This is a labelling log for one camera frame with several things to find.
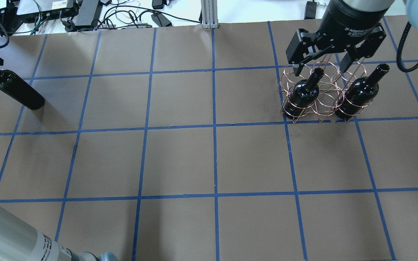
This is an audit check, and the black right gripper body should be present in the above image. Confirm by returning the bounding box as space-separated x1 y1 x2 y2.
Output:
286 0 388 65

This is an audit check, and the dark wine bottle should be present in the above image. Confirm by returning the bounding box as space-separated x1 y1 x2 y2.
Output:
0 70 45 110

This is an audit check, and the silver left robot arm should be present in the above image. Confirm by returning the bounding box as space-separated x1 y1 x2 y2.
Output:
0 58 118 261

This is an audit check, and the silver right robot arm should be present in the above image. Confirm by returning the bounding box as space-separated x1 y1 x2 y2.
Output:
286 0 418 76

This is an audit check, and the dark bottle at basket corner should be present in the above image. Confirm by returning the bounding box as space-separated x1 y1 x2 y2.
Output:
283 68 325 120

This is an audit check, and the black electronics box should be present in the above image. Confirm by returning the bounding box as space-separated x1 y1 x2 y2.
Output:
16 0 79 24

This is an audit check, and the black power adapter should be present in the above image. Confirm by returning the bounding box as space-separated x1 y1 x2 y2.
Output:
151 13 173 28

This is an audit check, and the copper wire wine basket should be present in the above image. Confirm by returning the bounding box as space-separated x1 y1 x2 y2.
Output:
278 54 370 123

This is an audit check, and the dark bottle under basket handle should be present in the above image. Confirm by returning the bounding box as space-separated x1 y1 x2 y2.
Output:
335 64 390 121

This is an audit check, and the aluminium frame post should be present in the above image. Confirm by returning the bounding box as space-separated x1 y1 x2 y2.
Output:
201 0 219 29

